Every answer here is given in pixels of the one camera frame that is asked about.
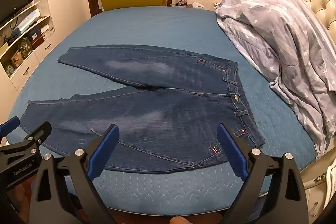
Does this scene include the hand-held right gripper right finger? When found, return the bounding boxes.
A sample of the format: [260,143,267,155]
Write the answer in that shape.
[217,123,309,224]

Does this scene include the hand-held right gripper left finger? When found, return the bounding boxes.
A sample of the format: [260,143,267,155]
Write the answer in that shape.
[29,124,120,224]

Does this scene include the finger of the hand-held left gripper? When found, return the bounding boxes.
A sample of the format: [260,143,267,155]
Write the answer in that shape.
[0,116,20,138]
[0,121,52,161]

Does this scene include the blue denim pants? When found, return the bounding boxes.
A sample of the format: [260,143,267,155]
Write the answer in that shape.
[20,45,265,174]

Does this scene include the tan bag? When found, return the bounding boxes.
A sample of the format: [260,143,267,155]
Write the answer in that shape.
[9,52,23,69]

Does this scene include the dark patterned ornament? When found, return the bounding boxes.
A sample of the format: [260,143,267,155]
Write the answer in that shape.
[14,38,33,60]

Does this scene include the cream shelf unit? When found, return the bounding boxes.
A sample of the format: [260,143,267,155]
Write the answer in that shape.
[0,1,57,93]

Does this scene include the cream carved nightstand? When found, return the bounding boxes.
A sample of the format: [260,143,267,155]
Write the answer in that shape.
[301,160,334,222]

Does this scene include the dark labelled box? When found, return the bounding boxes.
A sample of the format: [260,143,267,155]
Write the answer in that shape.
[30,25,51,44]

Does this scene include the white flat box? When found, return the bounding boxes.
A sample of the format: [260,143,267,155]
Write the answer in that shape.
[14,9,41,33]

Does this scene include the grey star print duvet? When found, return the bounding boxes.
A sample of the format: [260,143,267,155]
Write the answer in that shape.
[216,0,336,160]

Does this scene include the bed with blue quilted cover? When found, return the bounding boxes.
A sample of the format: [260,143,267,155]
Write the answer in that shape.
[5,6,315,210]

